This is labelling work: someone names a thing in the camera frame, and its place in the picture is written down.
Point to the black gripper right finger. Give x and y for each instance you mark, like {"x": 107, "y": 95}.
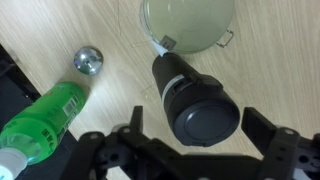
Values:
{"x": 257, "y": 128}

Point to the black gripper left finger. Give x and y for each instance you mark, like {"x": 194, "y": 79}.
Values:
{"x": 136, "y": 121}

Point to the black thermos bottle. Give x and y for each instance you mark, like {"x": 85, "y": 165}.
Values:
{"x": 198, "y": 110}

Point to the large green tea bottle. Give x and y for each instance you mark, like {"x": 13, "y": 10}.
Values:
{"x": 33, "y": 135}

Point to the small shiny metal object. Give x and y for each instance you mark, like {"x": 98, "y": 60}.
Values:
{"x": 88, "y": 60}

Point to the olive glass jar with lid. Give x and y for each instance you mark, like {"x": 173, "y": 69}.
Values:
{"x": 186, "y": 26}

